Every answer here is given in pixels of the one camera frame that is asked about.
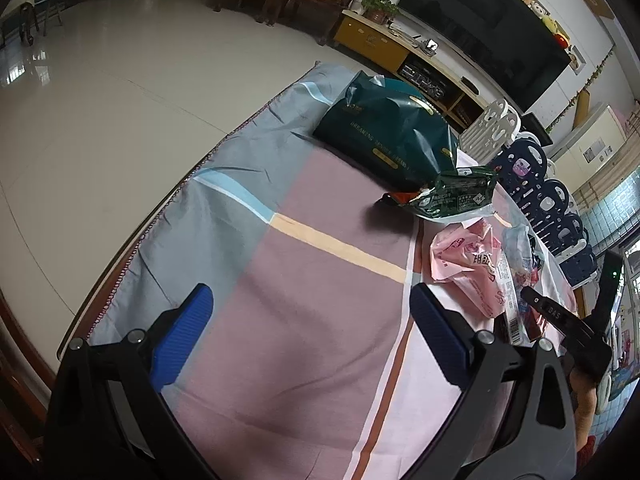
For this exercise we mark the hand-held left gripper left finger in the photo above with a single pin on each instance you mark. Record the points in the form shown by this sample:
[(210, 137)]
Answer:
[(185, 335)]

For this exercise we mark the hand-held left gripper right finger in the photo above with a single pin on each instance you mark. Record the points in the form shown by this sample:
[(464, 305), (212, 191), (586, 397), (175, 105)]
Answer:
[(440, 340)]

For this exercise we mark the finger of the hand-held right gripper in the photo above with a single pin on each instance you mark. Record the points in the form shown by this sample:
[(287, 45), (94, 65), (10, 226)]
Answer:
[(550, 310)]

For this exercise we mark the red cardboard box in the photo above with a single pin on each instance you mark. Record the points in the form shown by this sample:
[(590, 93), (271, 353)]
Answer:
[(537, 325)]

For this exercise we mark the person's right forearm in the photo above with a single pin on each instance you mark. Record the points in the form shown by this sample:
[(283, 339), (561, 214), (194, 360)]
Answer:
[(584, 405)]

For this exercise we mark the clear plastic wrapped packet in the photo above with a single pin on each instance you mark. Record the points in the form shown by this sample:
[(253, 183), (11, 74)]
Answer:
[(511, 320)]

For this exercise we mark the clear blue plastic package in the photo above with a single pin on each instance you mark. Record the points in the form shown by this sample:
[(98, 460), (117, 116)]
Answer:
[(517, 245)]

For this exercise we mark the pink plastic package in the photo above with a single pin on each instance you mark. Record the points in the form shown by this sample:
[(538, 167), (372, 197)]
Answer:
[(465, 260)]

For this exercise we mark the pink grey striped tablecloth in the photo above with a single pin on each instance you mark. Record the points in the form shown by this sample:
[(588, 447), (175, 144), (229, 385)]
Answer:
[(310, 270)]

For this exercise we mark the dark green crumpled wrapper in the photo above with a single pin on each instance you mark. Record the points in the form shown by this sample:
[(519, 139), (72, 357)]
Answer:
[(450, 195)]

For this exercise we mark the white cabinet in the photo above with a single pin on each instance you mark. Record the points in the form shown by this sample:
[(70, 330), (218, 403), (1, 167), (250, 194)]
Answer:
[(595, 145)]

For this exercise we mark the dark green plastic bag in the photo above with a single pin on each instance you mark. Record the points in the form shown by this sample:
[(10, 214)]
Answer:
[(385, 130)]

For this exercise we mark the black media player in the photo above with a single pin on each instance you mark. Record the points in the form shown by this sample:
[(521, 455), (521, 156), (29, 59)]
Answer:
[(422, 80)]

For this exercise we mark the black flat television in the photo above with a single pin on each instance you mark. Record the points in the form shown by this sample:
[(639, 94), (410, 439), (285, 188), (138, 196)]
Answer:
[(475, 25)]

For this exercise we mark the row of plush toys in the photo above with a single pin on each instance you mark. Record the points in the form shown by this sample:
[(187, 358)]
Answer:
[(537, 7)]

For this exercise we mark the yellow television cabinet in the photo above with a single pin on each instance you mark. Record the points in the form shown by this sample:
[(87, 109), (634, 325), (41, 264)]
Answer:
[(370, 37)]

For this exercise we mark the green potted plant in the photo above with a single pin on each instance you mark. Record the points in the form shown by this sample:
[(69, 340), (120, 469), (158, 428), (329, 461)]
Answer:
[(377, 5)]

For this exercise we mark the dark chair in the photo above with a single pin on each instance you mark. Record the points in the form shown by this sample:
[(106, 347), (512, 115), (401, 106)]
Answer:
[(50, 10)]

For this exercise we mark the small photo frame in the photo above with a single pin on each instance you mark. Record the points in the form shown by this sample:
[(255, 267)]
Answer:
[(431, 46)]

